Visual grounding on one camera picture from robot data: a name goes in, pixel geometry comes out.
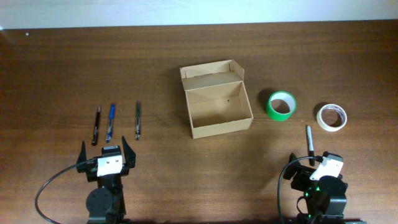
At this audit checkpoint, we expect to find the right black cable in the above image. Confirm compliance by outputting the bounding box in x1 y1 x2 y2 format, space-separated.
277 155 324 224

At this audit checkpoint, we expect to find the dark grey clear pen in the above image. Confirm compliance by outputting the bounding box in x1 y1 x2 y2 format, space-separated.
135 101 141 141

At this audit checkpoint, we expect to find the black cable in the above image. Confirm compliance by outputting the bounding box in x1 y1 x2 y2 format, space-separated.
34 161 94 224
277 155 324 224

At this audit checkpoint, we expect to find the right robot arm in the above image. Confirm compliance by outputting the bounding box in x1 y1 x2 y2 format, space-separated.
277 151 363 224

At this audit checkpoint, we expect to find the black and grey marker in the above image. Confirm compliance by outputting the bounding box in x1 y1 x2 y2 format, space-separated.
306 125 315 167

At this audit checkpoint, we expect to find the open cardboard box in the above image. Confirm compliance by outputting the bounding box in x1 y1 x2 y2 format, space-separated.
180 60 254 139

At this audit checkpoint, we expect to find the green tape roll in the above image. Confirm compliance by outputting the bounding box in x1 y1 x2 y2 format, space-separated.
266 91 297 121

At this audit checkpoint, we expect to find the black pen silver tip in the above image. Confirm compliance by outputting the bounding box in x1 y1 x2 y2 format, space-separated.
91 106 101 146

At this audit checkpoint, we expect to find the left black cable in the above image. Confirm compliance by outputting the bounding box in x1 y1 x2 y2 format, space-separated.
34 161 94 224

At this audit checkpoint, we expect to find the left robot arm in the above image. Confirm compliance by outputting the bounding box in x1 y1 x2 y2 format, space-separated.
76 138 136 223

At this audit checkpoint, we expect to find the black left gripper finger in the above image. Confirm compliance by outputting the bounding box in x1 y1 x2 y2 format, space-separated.
76 141 87 165
122 136 136 165

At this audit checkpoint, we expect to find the beige masking tape roll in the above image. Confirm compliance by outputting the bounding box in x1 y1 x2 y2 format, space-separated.
317 104 348 132

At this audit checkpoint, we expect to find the blue clear pen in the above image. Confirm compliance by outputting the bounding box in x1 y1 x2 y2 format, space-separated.
106 103 116 143

